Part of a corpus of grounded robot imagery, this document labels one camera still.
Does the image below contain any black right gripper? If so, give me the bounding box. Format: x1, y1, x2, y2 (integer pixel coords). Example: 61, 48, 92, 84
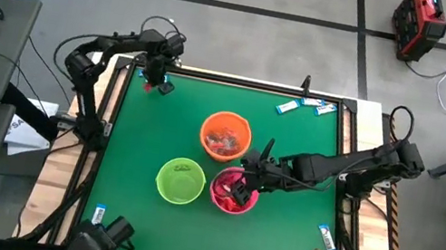
228, 132, 306, 216

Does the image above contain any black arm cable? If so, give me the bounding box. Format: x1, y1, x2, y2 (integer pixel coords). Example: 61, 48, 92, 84
49, 0, 189, 99
384, 103, 418, 148

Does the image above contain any red black power station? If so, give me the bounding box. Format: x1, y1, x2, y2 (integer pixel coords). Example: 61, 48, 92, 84
385, 0, 446, 68

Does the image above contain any orange plastic bucket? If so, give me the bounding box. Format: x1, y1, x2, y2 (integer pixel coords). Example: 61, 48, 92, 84
194, 106, 257, 168

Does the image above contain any black table clamp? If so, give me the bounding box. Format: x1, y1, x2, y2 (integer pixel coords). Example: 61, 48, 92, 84
299, 74, 314, 98

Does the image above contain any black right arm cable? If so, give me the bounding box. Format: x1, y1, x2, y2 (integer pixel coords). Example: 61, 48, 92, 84
384, 103, 418, 148

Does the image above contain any black bulky device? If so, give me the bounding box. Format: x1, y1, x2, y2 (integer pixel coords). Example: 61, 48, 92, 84
60, 207, 139, 250

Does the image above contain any wooden table base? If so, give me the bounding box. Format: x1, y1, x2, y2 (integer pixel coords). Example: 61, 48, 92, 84
12, 41, 436, 250

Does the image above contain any black aluminium table frame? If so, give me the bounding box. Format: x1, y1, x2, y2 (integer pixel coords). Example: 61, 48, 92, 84
16, 43, 427, 250

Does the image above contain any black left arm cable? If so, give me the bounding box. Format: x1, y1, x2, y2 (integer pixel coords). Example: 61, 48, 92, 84
49, 0, 189, 99

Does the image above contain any dark brown candy wrapper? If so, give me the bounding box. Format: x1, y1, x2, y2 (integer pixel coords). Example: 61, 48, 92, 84
220, 128, 247, 158
203, 127, 228, 152

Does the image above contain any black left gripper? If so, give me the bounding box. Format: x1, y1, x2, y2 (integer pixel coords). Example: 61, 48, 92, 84
139, 49, 181, 98

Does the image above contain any white printed paper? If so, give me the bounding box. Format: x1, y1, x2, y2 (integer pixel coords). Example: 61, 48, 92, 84
1, 95, 60, 163

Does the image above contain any lime green plastic bucket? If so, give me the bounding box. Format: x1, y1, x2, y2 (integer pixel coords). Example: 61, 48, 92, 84
152, 153, 211, 209

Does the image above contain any pink plastic bucket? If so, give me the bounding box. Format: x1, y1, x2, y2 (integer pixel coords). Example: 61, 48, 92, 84
205, 162, 265, 219

